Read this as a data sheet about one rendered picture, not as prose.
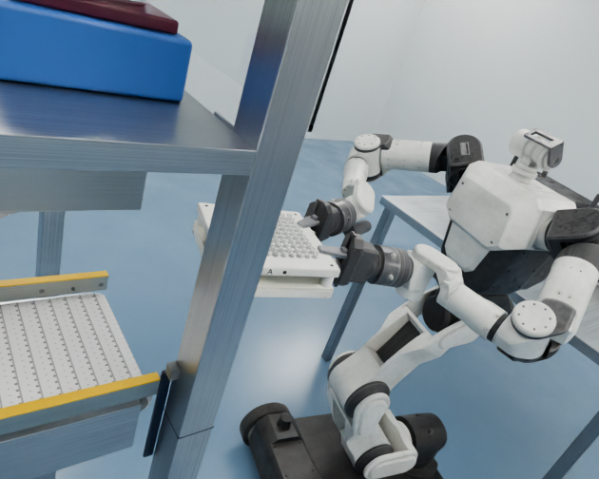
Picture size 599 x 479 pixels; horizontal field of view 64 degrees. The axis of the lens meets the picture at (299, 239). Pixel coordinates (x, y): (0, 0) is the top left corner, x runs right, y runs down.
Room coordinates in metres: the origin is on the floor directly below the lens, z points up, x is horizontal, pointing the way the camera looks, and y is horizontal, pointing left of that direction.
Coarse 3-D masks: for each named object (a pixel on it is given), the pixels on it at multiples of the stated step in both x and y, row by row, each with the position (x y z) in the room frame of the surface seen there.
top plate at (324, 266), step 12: (204, 204) 0.93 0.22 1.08; (204, 216) 0.88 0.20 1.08; (300, 216) 1.04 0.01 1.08; (204, 228) 0.86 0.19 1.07; (300, 228) 0.97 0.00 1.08; (312, 240) 0.93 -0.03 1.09; (264, 264) 0.77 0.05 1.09; (276, 264) 0.78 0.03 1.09; (288, 264) 0.80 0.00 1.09; (300, 264) 0.81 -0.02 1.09; (312, 264) 0.83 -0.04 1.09; (324, 264) 0.85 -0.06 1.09; (336, 264) 0.86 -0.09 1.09; (300, 276) 0.80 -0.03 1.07; (312, 276) 0.82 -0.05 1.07; (324, 276) 0.83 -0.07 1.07; (336, 276) 0.84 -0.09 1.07
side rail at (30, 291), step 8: (72, 280) 0.69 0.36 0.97; (80, 280) 0.69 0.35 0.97; (88, 280) 0.71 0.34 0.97; (96, 280) 0.71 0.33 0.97; (104, 280) 0.72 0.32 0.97; (0, 288) 0.61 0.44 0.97; (8, 288) 0.62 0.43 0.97; (16, 288) 0.63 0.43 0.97; (24, 288) 0.63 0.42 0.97; (32, 288) 0.64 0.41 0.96; (40, 288) 0.65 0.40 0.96; (48, 288) 0.66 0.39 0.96; (56, 288) 0.67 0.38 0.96; (64, 288) 0.68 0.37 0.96; (80, 288) 0.70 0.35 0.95; (88, 288) 0.71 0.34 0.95; (96, 288) 0.72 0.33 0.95; (104, 288) 0.73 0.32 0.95; (0, 296) 0.61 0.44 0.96; (8, 296) 0.62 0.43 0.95; (16, 296) 0.63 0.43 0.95; (24, 296) 0.63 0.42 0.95; (32, 296) 0.64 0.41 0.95; (40, 296) 0.65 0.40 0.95; (48, 296) 0.66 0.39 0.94
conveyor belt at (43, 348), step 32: (0, 320) 0.57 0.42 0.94; (32, 320) 0.60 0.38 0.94; (64, 320) 0.62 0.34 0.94; (96, 320) 0.65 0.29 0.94; (0, 352) 0.52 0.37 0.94; (32, 352) 0.54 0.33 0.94; (64, 352) 0.56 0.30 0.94; (96, 352) 0.58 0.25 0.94; (128, 352) 0.61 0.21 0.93; (0, 384) 0.46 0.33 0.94; (32, 384) 0.48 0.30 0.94; (64, 384) 0.50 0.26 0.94; (96, 384) 0.52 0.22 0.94
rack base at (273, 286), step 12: (192, 228) 0.93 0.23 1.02; (204, 240) 0.86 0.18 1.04; (264, 276) 0.81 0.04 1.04; (288, 276) 0.84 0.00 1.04; (264, 288) 0.77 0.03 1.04; (276, 288) 0.78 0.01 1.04; (288, 288) 0.79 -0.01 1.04; (300, 288) 0.81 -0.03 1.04; (312, 288) 0.82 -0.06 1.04; (324, 288) 0.84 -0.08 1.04
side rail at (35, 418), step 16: (144, 384) 0.52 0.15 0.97; (80, 400) 0.45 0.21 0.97; (96, 400) 0.47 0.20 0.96; (112, 400) 0.49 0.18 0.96; (128, 400) 0.50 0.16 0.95; (16, 416) 0.40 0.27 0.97; (32, 416) 0.41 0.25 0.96; (48, 416) 0.43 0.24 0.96; (64, 416) 0.44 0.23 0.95; (0, 432) 0.39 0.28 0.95
